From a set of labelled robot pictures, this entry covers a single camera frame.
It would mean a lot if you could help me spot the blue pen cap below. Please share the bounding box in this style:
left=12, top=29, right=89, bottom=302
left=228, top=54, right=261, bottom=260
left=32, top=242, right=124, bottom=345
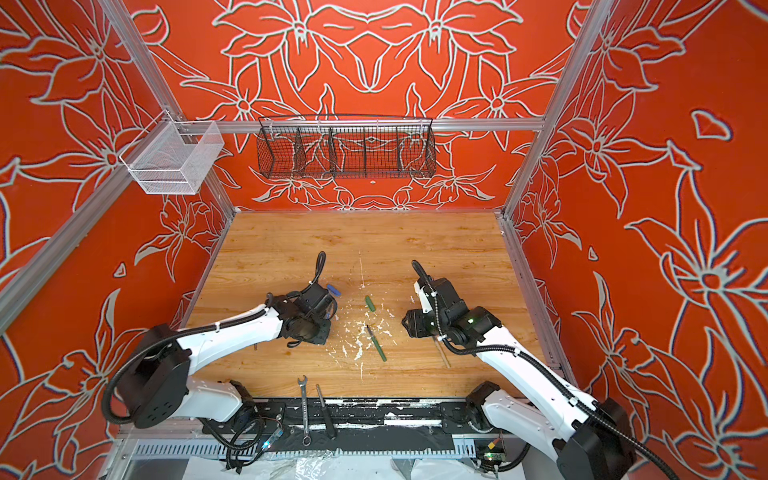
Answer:
left=327, top=284, right=342, bottom=297

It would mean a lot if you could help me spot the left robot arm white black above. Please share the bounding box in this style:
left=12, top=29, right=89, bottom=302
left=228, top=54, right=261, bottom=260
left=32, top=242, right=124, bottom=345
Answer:
left=100, top=252, right=338, bottom=429

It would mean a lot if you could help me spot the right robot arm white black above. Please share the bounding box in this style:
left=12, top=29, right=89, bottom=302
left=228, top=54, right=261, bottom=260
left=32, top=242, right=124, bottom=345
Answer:
left=402, top=261, right=677, bottom=479

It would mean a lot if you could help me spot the beige pen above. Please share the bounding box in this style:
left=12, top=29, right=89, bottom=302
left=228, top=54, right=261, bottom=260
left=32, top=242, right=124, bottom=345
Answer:
left=432, top=337, right=452, bottom=369

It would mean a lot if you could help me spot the green pen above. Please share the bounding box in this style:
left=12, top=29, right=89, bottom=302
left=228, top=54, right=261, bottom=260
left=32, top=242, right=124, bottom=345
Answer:
left=365, top=324, right=387, bottom=362

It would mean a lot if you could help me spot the black screwdriver tool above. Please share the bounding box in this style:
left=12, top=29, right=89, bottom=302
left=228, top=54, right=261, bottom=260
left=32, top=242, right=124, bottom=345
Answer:
left=316, top=384, right=337, bottom=439

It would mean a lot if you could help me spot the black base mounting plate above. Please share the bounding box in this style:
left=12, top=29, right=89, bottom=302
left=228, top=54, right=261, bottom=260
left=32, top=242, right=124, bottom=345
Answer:
left=202, top=395, right=523, bottom=457

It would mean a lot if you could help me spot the silver wrench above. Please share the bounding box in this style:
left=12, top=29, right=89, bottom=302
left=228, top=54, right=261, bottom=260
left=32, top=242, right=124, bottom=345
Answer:
left=297, top=375, right=312, bottom=447

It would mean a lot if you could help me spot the white mesh basket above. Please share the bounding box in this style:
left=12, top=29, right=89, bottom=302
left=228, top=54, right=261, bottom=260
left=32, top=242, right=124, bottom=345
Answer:
left=119, top=121, right=224, bottom=195

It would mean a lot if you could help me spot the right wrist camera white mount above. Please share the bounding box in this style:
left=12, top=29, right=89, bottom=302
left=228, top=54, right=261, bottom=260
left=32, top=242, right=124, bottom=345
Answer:
left=414, top=281, right=433, bottom=314

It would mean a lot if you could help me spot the black wire basket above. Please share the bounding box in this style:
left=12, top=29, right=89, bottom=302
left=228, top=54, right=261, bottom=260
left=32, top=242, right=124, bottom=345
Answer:
left=256, top=114, right=437, bottom=180

